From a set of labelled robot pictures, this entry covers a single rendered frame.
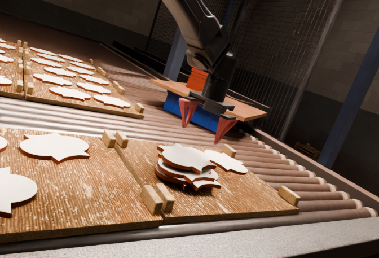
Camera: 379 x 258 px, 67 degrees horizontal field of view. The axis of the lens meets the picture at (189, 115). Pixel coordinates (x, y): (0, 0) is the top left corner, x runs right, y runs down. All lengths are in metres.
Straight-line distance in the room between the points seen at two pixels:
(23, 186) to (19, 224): 0.08
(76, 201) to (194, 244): 0.21
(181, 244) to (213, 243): 0.07
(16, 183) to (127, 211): 0.18
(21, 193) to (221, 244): 0.35
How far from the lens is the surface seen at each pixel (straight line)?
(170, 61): 2.55
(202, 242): 0.56
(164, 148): 0.67
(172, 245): 0.52
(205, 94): 0.67
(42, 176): 0.58
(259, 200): 0.76
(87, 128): 0.89
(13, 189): 0.52
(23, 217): 0.48
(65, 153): 0.65
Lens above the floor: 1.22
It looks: 12 degrees down
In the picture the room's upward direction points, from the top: 19 degrees clockwise
